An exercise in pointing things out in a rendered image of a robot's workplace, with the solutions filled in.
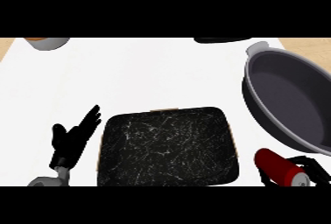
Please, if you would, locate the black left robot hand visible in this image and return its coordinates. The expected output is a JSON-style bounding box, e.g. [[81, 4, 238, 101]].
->
[[47, 104, 104, 172]]

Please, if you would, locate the black scratched tray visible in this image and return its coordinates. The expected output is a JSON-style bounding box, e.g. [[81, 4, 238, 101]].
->
[[96, 106, 241, 187]]

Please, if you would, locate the grey pot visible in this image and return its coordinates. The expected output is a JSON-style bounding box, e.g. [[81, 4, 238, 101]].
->
[[241, 40, 331, 157]]

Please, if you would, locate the black flat object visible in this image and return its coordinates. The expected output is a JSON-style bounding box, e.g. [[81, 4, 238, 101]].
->
[[192, 37, 254, 45]]

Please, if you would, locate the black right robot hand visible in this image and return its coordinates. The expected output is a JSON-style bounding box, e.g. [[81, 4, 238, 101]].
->
[[257, 155, 331, 187]]

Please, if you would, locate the red can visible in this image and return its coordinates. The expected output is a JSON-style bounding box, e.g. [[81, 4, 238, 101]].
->
[[253, 148, 315, 187]]

